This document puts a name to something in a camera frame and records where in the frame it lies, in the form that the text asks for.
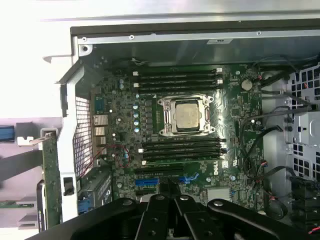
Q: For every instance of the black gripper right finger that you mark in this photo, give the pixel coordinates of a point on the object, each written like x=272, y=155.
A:
x=195, y=220

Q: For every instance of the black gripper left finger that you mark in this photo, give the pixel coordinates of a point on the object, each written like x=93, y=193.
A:
x=155, y=220

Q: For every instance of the silver chipset heat sink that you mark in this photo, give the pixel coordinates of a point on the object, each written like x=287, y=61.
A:
x=218, y=193

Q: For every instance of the blue expansion slot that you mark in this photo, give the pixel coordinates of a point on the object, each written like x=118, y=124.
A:
x=147, y=182

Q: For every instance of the black expansion slot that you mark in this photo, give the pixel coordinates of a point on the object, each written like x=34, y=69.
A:
x=160, y=172

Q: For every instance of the green RAM stick white label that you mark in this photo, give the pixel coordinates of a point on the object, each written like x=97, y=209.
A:
x=165, y=165

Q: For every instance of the black RAM slot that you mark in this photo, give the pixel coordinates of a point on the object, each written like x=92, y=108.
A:
x=175, y=71
x=182, y=142
x=175, y=77
x=175, y=88
x=182, y=156
x=175, y=83
x=182, y=148

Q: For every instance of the round black speaker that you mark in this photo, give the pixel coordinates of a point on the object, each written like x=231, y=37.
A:
x=276, y=207

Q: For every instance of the silver CPU in socket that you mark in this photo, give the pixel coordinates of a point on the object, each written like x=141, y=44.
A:
x=188, y=117

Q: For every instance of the green motherboard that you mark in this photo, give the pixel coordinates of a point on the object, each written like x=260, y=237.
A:
x=225, y=120

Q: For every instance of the metal CPU socket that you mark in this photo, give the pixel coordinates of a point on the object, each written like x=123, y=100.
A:
x=166, y=110

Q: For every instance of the metal disk bay cage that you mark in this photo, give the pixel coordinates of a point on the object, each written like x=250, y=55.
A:
x=300, y=130

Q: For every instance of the silver coin battery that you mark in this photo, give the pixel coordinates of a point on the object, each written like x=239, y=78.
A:
x=247, y=85

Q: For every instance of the grey printed parts rack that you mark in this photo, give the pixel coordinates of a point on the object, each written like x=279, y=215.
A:
x=23, y=127

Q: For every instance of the black open PC case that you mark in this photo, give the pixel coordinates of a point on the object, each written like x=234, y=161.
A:
x=175, y=52

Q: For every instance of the hard disk in blue caddy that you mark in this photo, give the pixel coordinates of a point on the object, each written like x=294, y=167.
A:
x=6, y=133

